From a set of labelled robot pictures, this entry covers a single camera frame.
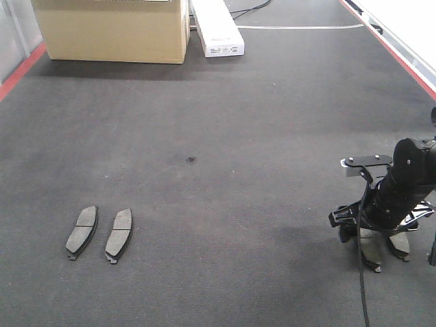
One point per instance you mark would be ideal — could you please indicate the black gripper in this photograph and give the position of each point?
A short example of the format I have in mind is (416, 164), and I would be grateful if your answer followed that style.
(395, 186)

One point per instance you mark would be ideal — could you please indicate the dark brake pad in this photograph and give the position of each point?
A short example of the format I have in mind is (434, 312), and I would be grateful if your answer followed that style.
(368, 247)
(120, 235)
(82, 233)
(399, 246)

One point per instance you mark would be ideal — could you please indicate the white long box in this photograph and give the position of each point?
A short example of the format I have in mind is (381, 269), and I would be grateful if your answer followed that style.
(218, 32)

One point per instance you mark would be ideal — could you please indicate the cardboard box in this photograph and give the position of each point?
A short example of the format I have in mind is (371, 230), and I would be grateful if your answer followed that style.
(120, 31)

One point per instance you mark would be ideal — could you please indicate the white conveyor side rail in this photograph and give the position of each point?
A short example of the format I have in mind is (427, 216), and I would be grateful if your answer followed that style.
(407, 31)

